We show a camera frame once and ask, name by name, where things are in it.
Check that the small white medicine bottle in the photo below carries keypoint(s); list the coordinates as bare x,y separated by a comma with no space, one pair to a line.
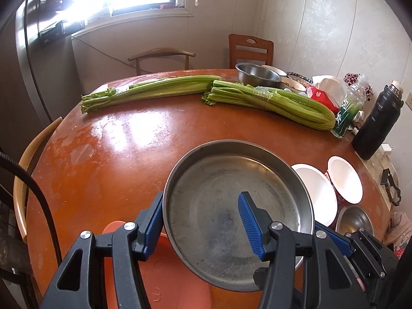
359,116

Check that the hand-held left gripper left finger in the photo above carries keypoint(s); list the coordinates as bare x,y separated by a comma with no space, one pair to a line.
151,225

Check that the white charger plug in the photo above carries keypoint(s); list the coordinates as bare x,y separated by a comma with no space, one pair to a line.
386,149

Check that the red-brown wooden chair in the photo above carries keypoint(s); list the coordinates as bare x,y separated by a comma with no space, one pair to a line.
238,40

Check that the curved back wooden chair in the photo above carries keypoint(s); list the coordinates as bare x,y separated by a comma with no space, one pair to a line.
161,51

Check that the white plastic bag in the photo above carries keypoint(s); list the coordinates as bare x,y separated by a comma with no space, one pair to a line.
328,83

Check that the white paper noodle bowl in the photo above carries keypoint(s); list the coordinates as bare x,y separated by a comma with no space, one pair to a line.
313,190
344,177

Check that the black thermos flask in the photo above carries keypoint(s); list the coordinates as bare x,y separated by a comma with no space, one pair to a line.
376,125

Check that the light wooden chair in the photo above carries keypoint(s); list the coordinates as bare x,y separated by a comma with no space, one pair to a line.
24,173

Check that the wall socket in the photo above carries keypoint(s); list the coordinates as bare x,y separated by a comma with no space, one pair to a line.
409,99

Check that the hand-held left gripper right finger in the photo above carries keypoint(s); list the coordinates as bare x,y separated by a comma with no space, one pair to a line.
251,228

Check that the white ceramic bowl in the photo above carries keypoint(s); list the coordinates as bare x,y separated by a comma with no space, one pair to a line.
276,70

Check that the pink patterned cloth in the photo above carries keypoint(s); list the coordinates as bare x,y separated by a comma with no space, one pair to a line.
399,231

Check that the thick celery bunch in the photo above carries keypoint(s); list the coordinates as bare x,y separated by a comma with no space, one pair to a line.
273,103

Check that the small stainless steel bowl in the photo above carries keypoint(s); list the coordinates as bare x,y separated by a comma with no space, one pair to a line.
257,75

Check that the small black tray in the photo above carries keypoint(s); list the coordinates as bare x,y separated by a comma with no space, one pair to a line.
50,35

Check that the red tissue pack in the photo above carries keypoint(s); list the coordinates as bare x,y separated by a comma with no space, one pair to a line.
322,98

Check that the pink plastic plate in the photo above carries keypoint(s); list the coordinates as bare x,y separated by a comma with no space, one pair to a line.
173,283

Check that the clear plastic bottle green label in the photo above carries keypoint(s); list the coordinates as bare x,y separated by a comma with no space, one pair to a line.
346,112

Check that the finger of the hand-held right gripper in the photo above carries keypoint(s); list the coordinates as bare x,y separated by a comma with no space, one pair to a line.
334,239

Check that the shallow stainless steel plate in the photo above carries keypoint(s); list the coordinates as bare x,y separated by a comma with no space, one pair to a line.
209,193

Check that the blue patterned bowl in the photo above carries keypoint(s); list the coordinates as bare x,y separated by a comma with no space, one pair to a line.
305,77

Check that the flower patterned ornament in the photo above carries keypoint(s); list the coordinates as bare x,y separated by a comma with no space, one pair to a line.
350,78

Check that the long thin celery bunch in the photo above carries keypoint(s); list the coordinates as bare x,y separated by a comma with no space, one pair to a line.
144,88

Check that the white bowl with orange food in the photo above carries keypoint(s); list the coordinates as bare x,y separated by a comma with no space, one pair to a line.
294,85

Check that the beige patterned mat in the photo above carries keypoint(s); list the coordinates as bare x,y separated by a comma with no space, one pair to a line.
375,170

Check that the black folding stand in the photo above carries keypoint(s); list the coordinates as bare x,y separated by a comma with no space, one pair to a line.
386,180

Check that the grey refrigerator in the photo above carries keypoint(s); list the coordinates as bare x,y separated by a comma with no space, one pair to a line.
41,80

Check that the large stainless steel bowl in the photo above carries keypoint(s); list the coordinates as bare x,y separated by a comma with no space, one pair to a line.
354,220

